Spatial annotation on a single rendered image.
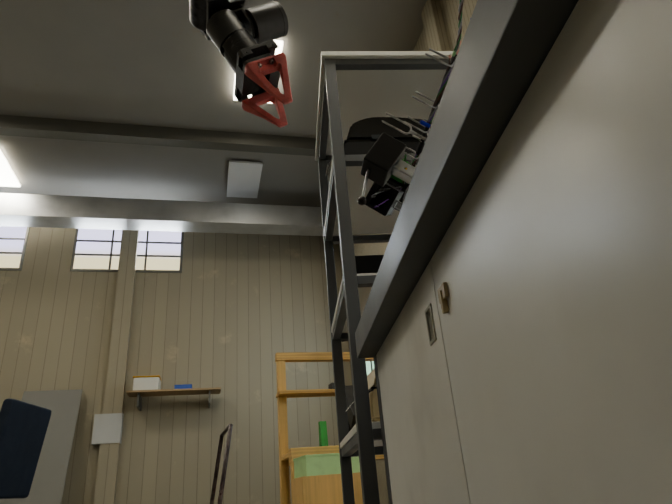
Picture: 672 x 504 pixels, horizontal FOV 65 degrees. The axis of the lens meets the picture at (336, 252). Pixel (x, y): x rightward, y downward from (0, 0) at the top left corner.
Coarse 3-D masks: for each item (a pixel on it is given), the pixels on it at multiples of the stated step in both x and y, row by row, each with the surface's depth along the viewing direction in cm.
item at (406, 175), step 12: (384, 144) 82; (396, 144) 83; (372, 156) 81; (384, 156) 82; (396, 156) 82; (372, 168) 82; (384, 168) 81; (396, 168) 82; (408, 168) 82; (372, 180) 85; (384, 180) 83; (408, 180) 83; (360, 204) 80
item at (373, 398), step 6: (372, 372) 147; (372, 378) 144; (372, 384) 141; (372, 390) 140; (372, 396) 137; (372, 402) 136; (372, 408) 136; (378, 408) 136; (372, 414) 136; (378, 414) 135; (372, 420) 136; (378, 420) 135
